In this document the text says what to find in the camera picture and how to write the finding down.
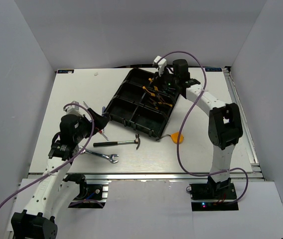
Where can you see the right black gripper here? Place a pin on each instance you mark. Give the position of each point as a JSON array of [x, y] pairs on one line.
[[160, 82]]

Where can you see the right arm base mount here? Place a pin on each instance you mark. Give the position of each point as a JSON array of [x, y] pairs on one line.
[[204, 200]]

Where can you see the orange tape measure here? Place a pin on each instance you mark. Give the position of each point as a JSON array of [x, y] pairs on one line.
[[175, 137]]

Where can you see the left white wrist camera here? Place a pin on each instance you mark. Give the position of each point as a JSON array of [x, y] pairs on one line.
[[73, 109]]

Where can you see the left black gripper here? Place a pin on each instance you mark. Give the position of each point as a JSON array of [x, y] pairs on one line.
[[100, 121]]

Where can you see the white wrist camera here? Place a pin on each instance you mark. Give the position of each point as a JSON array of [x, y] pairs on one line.
[[73, 109], [160, 64]]

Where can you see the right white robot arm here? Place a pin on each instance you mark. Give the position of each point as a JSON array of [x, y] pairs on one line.
[[224, 120]]

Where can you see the front aluminium rail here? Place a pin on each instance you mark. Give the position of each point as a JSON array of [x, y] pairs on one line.
[[140, 176]]

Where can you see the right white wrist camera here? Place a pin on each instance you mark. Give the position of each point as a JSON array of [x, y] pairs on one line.
[[160, 64]]

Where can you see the black handled claw hammer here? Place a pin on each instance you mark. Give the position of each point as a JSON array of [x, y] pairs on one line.
[[136, 141]]

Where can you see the silver open-end wrench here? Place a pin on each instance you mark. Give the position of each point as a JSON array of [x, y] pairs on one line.
[[110, 157]]

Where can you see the right aluminium rail frame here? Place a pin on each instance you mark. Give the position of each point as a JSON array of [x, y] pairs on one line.
[[246, 139]]

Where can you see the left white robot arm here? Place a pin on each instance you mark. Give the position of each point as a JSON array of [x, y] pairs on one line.
[[56, 189]]

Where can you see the black compartment tray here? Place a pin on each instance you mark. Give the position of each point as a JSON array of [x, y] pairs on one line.
[[130, 107]]

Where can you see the yellow black pliers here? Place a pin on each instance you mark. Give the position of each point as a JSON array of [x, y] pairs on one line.
[[158, 103], [154, 92]]

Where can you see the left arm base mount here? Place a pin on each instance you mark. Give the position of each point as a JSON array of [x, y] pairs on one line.
[[90, 194]]

